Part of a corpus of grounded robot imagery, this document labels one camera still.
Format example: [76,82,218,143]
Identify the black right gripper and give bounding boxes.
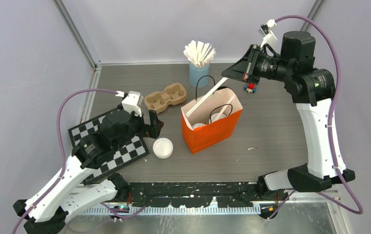
[222,43,293,84]

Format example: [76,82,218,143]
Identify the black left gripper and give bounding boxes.
[113,107,163,151]

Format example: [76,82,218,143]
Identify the stack of white lids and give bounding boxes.
[152,137,173,159]

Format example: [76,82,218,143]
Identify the white stirrer stick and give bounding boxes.
[186,77,229,117]
[219,96,235,114]

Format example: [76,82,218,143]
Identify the white plastic cup lid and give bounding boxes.
[192,123,205,130]

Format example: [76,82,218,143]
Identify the orange paper takeout bag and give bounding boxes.
[181,84,243,154]

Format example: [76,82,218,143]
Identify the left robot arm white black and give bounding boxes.
[13,108,164,234]

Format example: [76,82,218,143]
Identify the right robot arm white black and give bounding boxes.
[222,31,355,200]

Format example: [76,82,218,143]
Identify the blue red toy blocks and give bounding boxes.
[244,82,258,93]

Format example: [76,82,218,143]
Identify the black white checkerboard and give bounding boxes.
[68,110,150,186]

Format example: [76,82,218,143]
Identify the brown cardboard cup carrier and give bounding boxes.
[144,83,187,114]

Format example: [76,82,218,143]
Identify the blue cylindrical holder cup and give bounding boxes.
[189,62,210,87]

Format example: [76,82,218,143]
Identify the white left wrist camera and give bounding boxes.
[121,91,143,117]

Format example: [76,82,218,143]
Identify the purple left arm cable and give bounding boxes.
[11,89,149,234]

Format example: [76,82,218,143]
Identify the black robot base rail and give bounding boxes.
[111,182,288,208]

